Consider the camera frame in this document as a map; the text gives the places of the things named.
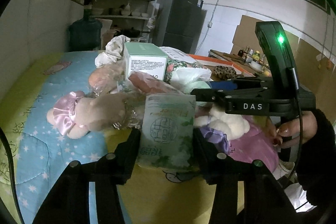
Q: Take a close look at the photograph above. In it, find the brown cardboard wall sheet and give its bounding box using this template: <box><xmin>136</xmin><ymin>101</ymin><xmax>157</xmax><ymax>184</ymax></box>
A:
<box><xmin>231</xmin><ymin>15</ymin><xmax>335</xmax><ymax>122</ymax></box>

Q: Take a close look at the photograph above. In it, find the dark green refrigerator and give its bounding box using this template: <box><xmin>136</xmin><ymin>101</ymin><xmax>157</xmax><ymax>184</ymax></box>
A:
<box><xmin>152</xmin><ymin>0</ymin><xmax>203</xmax><ymax>54</ymax></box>

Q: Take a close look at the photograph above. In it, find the condiment bottles cluster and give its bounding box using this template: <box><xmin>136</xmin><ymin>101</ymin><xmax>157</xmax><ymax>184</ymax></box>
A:
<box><xmin>238</xmin><ymin>46</ymin><xmax>265</xmax><ymax>65</ymax></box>

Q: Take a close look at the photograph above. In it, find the floral tissue pack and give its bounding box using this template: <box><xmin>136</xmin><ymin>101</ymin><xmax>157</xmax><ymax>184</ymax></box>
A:
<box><xmin>160</xmin><ymin>47</ymin><xmax>212</xmax><ymax>89</ymax></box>

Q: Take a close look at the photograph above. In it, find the white purple plush toy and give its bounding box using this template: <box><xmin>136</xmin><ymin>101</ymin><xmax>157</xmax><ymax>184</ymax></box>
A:
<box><xmin>194</xmin><ymin>105</ymin><xmax>251</xmax><ymax>155</ymax></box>

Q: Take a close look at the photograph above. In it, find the orange-rimmed cardboard box tray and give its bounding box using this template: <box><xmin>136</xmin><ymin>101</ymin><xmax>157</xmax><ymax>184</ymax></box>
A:
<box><xmin>189</xmin><ymin>54</ymin><xmax>264</xmax><ymax>81</ymax></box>

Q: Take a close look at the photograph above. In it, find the mint green rectangular box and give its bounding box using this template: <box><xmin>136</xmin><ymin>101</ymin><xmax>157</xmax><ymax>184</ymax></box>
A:
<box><xmin>123</xmin><ymin>42</ymin><xmax>168</xmax><ymax>80</ymax></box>

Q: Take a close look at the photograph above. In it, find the white bowl on counter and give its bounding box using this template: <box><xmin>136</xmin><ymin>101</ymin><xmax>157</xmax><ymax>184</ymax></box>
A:
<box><xmin>249</xmin><ymin>60</ymin><xmax>264</xmax><ymax>73</ymax></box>

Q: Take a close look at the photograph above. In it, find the person's right hand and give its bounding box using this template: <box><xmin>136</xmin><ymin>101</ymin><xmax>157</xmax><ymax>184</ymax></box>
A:
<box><xmin>263</xmin><ymin>111</ymin><xmax>317</xmax><ymax>148</ymax></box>

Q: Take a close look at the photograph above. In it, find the white floral cloth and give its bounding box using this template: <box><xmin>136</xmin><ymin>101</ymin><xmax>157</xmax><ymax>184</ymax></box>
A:
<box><xmin>94</xmin><ymin>35</ymin><xmax>130</xmax><ymax>68</ymax></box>

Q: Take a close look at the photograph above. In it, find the black cable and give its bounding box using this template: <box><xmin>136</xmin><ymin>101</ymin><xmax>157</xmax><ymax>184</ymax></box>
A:
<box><xmin>0</xmin><ymin>126</ymin><xmax>26</xmax><ymax>224</ymax></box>

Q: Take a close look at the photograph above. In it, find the green water jug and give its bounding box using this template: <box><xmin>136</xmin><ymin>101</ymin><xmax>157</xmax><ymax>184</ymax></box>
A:
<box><xmin>69</xmin><ymin>5</ymin><xmax>102</xmax><ymax>52</ymax></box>

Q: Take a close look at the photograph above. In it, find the colourful patchwork cartoon mat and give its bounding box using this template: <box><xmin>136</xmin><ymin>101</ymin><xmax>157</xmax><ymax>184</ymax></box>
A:
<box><xmin>0</xmin><ymin>50</ymin><xmax>281</xmax><ymax>224</ymax></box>

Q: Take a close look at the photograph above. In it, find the grey metal shelving unit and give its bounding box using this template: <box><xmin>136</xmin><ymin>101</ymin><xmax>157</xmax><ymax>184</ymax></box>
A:
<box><xmin>92</xmin><ymin>0</ymin><xmax>158</xmax><ymax>42</ymax></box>

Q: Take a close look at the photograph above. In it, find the wooden kitchen counter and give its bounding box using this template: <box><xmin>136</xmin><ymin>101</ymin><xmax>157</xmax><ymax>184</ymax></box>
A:
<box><xmin>209</xmin><ymin>50</ymin><xmax>271</xmax><ymax>77</ymax></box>

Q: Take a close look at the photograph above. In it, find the pink bow plush toy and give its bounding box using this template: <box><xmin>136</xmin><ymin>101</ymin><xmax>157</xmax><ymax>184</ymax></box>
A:
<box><xmin>46</xmin><ymin>71</ymin><xmax>182</xmax><ymax>139</ymax></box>

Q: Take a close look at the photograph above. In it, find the pale green wet wipes pack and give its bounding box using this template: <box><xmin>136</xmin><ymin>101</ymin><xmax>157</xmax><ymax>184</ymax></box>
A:
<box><xmin>137</xmin><ymin>93</ymin><xmax>196</xmax><ymax>171</ymax></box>

